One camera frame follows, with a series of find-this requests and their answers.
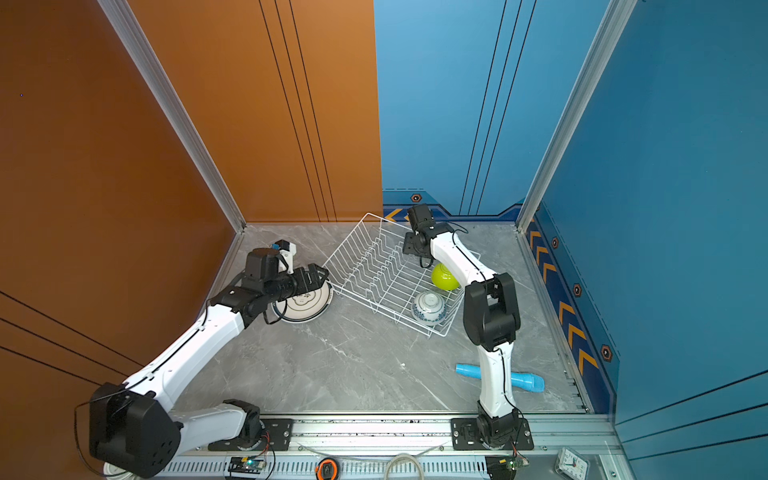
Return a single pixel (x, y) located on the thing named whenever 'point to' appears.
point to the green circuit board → (242, 464)
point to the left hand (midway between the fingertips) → (318, 272)
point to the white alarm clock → (571, 464)
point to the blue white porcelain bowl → (429, 307)
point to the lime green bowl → (442, 277)
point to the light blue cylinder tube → (529, 382)
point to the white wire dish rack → (368, 264)
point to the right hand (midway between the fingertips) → (413, 247)
